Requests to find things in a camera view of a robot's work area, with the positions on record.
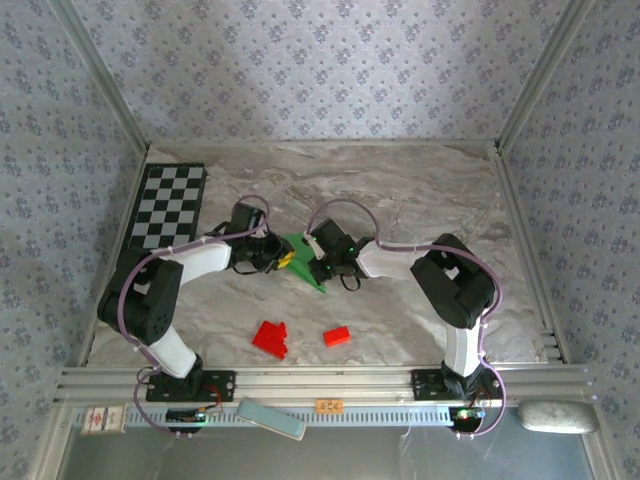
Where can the black grey checkerboard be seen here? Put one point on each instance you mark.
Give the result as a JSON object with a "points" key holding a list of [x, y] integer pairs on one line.
{"points": [[165, 210]]}

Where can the green square paper sheet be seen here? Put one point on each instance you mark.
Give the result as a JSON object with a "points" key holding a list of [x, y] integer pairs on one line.
{"points": [[302, 267]]}

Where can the aluminium frame rail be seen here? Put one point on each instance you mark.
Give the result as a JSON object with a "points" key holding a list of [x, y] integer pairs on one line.
{"points": [[325, 382]]}

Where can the small red toy brick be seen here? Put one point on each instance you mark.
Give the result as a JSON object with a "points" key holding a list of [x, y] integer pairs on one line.
{"points": [[336, 336]]}

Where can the red toy brick cluster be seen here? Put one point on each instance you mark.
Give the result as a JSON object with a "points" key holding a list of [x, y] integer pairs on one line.
{"points": [[270, 337]]}

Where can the small circuit board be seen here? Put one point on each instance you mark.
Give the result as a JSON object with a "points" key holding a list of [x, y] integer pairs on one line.
{"points": [[469, 414], [186, 416]]}

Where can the grey-blue flat block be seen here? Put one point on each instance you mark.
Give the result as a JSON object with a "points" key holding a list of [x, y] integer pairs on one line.
{"points": [[270, 419]]}

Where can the aluminium frame post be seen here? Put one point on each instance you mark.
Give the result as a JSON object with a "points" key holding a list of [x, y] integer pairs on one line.
{"points": [[100, 75], [545, 75]]}

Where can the orange label tag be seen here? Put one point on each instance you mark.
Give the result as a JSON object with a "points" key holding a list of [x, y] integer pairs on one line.
{"points": [[329, 405]]}

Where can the grey stone-like pouch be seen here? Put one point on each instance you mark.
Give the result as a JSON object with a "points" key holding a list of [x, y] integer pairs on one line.
{"points": [[557, 417]]}

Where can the red white sticker card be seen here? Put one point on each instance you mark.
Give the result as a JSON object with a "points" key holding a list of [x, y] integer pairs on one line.
{"points": [[102, 420]]}

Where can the right small circuit board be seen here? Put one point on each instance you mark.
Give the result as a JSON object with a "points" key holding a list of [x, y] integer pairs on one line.
{"points": [[469, 414]]}

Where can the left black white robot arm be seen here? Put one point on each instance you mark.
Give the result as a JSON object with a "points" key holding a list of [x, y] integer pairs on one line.
{"points": [[145, 305]]}

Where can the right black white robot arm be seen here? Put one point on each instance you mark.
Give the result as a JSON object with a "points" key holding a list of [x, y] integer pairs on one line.
{"points": [[450, 285]]}

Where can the left small circuit board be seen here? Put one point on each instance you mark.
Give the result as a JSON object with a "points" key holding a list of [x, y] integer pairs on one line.
{"points": [[186, 416]]}

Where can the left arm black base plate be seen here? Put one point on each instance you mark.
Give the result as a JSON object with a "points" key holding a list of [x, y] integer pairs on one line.
{"points": [[220, 385]]}

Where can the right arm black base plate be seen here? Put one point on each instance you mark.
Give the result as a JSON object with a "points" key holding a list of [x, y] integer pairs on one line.
{"points": [[425, 385]]}

